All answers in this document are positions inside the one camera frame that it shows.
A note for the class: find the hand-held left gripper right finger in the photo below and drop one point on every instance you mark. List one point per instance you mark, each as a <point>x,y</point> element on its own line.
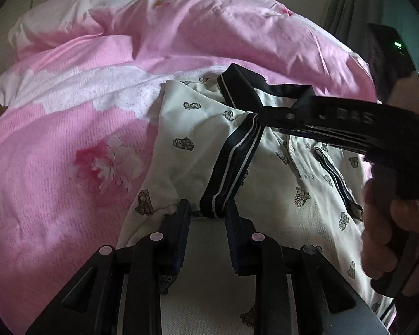
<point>231,237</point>

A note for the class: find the person's right hand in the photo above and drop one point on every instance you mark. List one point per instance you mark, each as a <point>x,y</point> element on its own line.
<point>377,216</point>

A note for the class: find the pink floral duvet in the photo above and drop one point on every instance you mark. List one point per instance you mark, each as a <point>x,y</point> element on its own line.
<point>73,111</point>

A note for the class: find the white printed black-trimmed garment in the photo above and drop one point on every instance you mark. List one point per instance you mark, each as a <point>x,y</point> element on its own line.
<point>195,129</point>

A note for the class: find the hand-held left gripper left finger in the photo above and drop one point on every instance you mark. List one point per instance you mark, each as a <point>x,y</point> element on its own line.
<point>183,230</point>

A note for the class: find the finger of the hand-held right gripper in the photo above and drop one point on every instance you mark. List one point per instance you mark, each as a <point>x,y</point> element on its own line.
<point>282,120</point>

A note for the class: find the grey curtain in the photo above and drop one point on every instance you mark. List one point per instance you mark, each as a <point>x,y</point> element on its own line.
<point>349,7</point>

